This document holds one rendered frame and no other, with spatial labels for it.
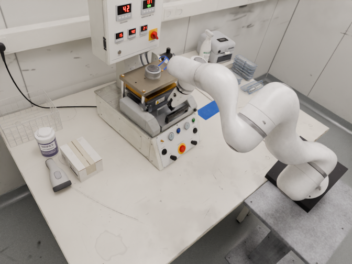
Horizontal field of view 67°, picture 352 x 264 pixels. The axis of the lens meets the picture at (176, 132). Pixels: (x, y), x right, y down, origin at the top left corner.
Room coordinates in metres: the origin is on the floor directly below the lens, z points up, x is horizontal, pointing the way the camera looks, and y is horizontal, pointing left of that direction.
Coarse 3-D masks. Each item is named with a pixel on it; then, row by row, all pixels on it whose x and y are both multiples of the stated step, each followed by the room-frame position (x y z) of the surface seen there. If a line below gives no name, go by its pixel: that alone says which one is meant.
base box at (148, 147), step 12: (96, 96) 1.12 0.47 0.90; (108, 108) 1.05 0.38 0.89; (108, 120) 1.05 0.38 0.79; (120, 120) 0.99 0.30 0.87; (120, 132) 0.99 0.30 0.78; (132, 132) 0.94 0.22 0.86; (132, 144) 0.93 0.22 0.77; (144, 144) 0.88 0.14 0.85; (156, 144) 0.86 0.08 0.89; (156, 156) 0.83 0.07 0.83
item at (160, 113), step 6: (162, 108) 0.99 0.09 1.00; (168, 108) 1.03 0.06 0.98; (174, 108) 1.05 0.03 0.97; (156, 114) 0.97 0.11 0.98; (162, 114) 0.99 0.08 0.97; (168, 114) 1.00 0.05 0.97; (180, 114) 1.01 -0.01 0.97; (186, 114) 1.04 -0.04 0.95; (162, 120) 0.94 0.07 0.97; (174, 120) 0.97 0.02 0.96; (162, 126) 0.90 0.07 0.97; (168, 126) 0.93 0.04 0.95
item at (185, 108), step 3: (186, 105) 1.04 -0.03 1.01; (180, 108) 1.01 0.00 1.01; (183, 108) 1.02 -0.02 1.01; (186, 108) 1.03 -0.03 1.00; (174, 111) 0.98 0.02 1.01; (177, 111) 0.99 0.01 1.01; (180, 111) 1.00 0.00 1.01; (183, 111) 1.02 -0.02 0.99; (186, 111) 1.04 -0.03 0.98; (171, 114) 0.95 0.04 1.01; (174, 114) 0.96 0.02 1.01; (177, 114) 0.98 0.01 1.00; (168, 117) 0.93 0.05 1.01; (171, 117) 0.94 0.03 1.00; (165, 120) 0.94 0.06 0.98; (168, 120) 0.93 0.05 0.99
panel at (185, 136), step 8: (184, 120) 1.03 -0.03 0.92; (176, 128) 0.97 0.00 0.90; (192, 128) 1.05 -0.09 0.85; (160, 136) 0.89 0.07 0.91; (176, 136) 0.96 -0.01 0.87; (184, 136) 0.99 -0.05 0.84; (192, 136) 1.03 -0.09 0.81; (160, 144) 0.87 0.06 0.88; (168, 144) 0.90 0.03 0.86; (176, 144) 0.94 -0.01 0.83; (184, 144) 0.97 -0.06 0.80; (192, 144) 1.01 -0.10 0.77; (160, 152) 0.85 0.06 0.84; (168, 152) 0.88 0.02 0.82; (176, 152) 0.92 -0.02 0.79; (184, 152) 0.95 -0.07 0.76; (168, 160) 0.86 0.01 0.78
